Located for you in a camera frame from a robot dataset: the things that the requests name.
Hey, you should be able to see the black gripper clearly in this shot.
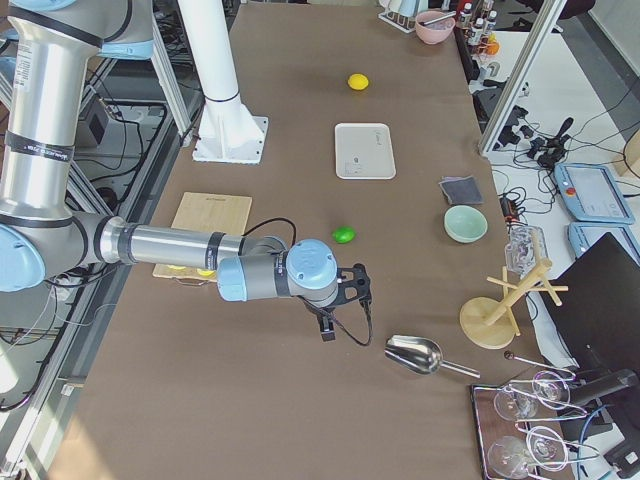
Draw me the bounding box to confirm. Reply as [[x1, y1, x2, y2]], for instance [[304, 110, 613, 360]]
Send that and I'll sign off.
[[302, 298, 336, 342]]

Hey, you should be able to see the green lime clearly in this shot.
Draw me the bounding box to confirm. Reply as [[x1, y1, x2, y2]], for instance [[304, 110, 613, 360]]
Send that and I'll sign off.
[[332, 226, 357, 244]]

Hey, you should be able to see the yellow lemon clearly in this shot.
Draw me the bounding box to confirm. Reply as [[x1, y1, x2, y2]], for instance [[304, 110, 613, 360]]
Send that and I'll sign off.
[[347, 73, 370, 91]]

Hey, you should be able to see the white rabbit tray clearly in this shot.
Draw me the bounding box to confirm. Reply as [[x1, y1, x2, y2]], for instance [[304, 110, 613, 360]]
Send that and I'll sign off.
[[334, 123, 396, 180]]

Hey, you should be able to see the metal scoop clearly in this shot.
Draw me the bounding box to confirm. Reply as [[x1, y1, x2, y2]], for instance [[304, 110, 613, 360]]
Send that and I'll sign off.
[[384, 335, 481, 379]]

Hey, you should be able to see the bamboo cutting board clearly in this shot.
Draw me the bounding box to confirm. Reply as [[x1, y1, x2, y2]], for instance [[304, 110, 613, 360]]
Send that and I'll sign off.
[[152, 192, 253, 285]]

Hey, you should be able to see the wooden mug tree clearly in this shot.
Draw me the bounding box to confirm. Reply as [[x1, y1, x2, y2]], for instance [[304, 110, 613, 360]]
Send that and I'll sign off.
[[459, 257, 569, 349]]

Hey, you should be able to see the green ceramic bowl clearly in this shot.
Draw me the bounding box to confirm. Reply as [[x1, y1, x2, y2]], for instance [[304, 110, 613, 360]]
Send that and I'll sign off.
[[444, 205, 488, 243]]

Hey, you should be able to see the grey folded cloth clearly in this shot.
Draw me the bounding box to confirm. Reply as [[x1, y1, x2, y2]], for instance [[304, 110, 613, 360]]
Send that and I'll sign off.
[[439, 176, 484, 206]]

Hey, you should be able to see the glass mug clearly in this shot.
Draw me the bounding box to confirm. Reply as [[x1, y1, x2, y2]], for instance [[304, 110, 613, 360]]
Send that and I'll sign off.
[[505, 226, 548, 277]]

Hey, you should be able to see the blue teach pendant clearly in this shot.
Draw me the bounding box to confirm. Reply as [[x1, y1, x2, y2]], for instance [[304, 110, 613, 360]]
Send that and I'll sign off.
[[567, 222, 639, 262], [553, 163, 635, 225]]

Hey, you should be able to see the pink bowl with ice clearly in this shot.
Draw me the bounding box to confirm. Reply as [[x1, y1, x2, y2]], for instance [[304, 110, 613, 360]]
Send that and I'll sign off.
[[415, 11, 456, 45]]

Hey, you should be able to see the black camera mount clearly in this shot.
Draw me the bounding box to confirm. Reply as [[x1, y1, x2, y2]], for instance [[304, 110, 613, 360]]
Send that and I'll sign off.
[[332, 263, 372, 307]]

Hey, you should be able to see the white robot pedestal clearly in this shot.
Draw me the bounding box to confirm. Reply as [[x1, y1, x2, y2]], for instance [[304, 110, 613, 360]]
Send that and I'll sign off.
[[179, 0, 269, 165]]

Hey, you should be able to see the aluminium frame post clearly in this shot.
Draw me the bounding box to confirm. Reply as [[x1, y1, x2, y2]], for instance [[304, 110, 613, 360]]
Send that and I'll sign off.
[[478, 0, 567, 157]]

